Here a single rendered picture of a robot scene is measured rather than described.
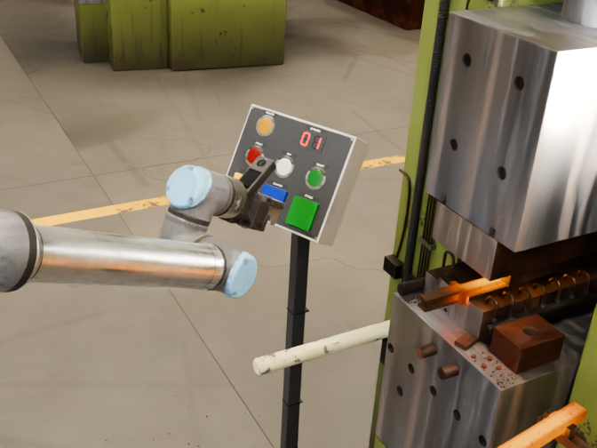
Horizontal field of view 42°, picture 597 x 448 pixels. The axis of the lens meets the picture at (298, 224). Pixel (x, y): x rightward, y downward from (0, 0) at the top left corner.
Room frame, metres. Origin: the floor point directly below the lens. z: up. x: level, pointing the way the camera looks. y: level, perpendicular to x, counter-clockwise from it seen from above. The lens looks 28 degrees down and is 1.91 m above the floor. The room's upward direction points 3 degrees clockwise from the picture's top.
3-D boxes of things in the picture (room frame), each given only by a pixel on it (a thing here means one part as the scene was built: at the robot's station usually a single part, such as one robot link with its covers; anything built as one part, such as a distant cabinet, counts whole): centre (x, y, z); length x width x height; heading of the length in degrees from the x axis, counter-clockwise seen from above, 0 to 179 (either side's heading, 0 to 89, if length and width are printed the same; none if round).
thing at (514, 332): (1.30, -0.49, 0.95); 0.12 x 0.09 x 0.07; 119
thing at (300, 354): (1.69, -0.10, 0.62); 0.44 x 0.05 x 0.05; 119
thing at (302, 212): (1.72, -0.01, 1.01); 0.07 x 0.05 x 0.07; 54
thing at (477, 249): (1.53, -0.53, 1.12); 0.42 x 0.20 x 0.10; 119
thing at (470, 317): (1.53, -0.53, 0.96); 0.42 x 0.20 x 0.09; 119
